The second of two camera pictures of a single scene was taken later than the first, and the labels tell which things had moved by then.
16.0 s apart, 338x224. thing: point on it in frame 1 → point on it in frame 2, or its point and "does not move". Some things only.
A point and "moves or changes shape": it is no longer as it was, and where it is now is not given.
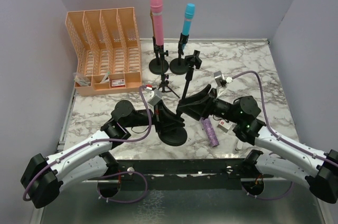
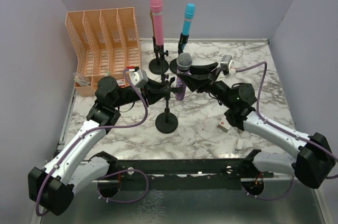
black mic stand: x=180 y=66 does not move
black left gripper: x=159 y=115 → x=152 y=90
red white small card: x=118 y=83 does not move
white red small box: x=224 y=126 does not move
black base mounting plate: x=185 y=174 does not move
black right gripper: x=211 y=101 → x=212 y=77
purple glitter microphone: x=209 y=129 → x=184 y=65
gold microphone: x=151 y=16 does not move
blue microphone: x=188 y=14 does not move
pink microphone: x=156 y=9 does not move
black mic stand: x=175 y=136 moves or changes shape
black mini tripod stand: x=164 y=83 does not move
